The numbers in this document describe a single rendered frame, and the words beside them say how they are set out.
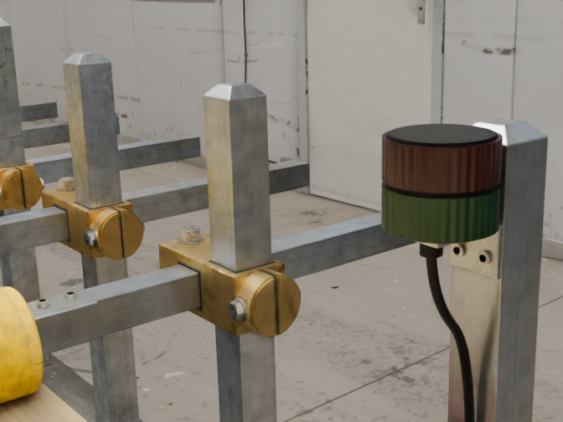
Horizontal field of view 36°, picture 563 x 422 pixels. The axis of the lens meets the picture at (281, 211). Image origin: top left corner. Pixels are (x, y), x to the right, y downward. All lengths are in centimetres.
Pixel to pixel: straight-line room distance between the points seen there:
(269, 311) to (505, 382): 22
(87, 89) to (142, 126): 518
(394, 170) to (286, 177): 64
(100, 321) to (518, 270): 33
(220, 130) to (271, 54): 416
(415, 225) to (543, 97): 326
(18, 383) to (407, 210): 32
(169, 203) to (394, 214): 56
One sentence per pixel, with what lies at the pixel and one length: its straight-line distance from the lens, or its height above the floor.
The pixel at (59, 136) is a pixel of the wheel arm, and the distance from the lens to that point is 146.
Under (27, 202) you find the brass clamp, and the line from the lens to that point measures 110.
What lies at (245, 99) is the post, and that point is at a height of 110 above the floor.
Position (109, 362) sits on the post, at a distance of 94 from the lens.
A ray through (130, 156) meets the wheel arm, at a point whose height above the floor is 95.
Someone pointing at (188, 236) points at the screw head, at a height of 98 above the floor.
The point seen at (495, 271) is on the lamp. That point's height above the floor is 104.
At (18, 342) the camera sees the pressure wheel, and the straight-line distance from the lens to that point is 63.
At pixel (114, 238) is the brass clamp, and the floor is 95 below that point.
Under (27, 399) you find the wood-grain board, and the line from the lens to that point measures 67.
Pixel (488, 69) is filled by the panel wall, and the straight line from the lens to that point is 383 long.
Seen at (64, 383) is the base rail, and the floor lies 70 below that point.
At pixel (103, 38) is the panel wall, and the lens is 635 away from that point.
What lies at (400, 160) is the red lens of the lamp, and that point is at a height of 111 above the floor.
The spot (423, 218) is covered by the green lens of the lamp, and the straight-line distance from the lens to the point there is 43.
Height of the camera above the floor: 120
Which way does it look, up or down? 16 degrees down
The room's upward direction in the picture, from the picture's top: 2 degrees counter-clockwise
